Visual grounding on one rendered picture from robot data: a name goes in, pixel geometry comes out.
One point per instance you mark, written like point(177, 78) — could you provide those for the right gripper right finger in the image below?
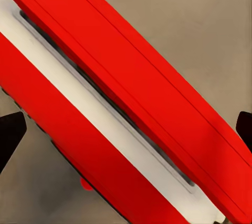
point(244, 128)

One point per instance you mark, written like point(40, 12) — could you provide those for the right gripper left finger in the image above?
point(12, 129)

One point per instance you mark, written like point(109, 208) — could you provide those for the radio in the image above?
point(126, 121)

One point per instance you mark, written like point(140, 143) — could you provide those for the coffee table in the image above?
point(208, 42)

